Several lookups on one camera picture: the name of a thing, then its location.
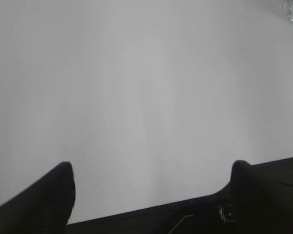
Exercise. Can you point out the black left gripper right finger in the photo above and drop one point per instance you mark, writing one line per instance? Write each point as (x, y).
(263, 203)

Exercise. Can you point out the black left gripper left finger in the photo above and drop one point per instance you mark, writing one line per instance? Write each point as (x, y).
(44, 207)

